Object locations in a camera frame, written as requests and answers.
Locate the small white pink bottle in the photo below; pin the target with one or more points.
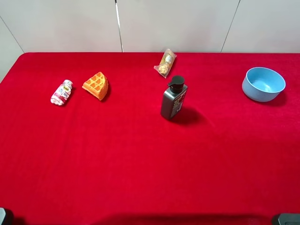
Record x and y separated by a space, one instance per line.
63 92

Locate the black pump bottle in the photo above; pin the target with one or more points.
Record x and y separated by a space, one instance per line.
173 97

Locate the clear chocolate snack packet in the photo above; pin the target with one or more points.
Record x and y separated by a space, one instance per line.
166 63

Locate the orange waffle wedge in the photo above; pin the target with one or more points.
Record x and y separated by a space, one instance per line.
97 85

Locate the red tablecloth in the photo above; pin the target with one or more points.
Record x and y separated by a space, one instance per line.
223 159

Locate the light blue bowl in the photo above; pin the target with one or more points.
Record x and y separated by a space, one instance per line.
263 84

